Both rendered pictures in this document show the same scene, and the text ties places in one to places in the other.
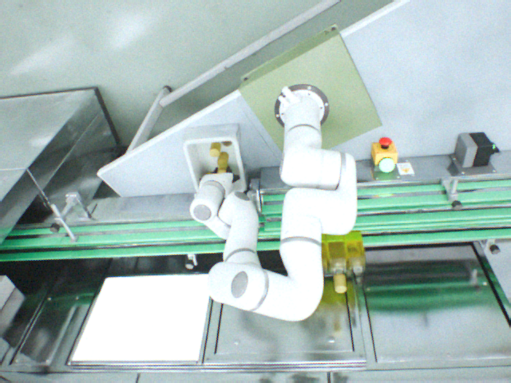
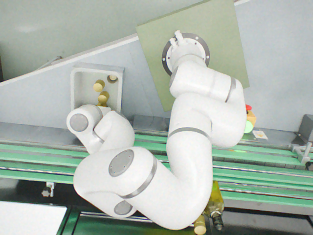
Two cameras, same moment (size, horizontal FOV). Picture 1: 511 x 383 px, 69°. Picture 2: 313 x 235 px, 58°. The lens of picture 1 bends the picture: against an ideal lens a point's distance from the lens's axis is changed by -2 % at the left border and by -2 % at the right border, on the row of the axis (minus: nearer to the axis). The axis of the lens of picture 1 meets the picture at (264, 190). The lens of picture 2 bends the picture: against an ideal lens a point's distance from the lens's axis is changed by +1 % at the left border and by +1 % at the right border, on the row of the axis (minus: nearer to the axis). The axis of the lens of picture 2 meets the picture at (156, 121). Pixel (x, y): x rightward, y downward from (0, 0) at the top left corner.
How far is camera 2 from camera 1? 0.37 m
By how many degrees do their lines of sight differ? 17
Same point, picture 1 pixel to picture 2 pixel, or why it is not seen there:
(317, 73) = (206, 26)
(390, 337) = not seen: outside the picture
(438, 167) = (287, 138)
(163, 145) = (50, 75)
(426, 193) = (279, 155)
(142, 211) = (11, 134)
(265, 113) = (153, 55)
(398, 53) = (269, 31)
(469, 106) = not seen: outside the picture
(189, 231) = (55, 157)
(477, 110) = not seen: outside the picture
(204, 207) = (81, 117)
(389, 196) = (247, 152)
